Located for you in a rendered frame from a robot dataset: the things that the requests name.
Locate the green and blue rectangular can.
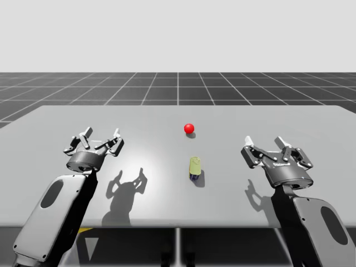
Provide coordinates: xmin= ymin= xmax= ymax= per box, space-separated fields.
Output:
xmin=189 ymin=156 xmax=202 ymax=181

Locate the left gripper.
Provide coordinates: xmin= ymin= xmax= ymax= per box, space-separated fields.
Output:
xmin=62 ymin=126 xmax=125 ymax=174

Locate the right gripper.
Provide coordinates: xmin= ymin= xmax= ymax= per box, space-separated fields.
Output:
xmin=240 ymin=135 xmax=315 ymax=190

